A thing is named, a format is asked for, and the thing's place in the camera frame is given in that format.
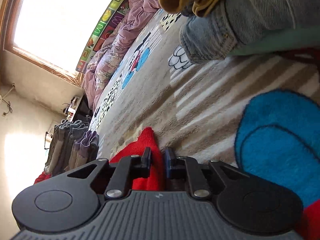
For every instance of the window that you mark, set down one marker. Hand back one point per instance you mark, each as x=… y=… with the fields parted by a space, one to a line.
x=50 y=17

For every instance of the purple duvet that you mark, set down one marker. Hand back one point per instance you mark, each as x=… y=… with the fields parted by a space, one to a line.
x=130 y=27

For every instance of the stack of grey folded clothes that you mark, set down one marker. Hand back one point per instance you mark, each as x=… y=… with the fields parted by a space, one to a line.
x=72 y=147

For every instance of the red knitted sweater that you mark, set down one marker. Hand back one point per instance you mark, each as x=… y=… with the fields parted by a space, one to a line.
x=145 y=142

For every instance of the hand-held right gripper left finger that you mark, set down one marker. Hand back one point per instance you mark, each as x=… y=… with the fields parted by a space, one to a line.
x=147 y=161

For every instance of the colourful alphabet foam panel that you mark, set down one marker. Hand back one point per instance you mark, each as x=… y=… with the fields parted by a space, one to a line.
x=105 y=22

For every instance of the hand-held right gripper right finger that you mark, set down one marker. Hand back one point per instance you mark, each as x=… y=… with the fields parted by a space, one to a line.
x=168 y=162

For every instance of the dark desk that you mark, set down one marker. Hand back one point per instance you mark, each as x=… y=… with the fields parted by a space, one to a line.
x=83 y=105

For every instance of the row of small desk items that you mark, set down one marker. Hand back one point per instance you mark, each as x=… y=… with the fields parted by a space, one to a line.
x=71 y=108

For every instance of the cartoon mouse printed blanket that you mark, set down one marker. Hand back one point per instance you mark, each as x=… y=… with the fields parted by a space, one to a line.
x=200 y=92

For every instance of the green folded garment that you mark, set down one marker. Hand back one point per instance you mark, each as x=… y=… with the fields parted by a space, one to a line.
x=287 y=42

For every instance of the folded blue jeans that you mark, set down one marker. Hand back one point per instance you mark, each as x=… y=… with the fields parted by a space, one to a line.
x=250 y=22

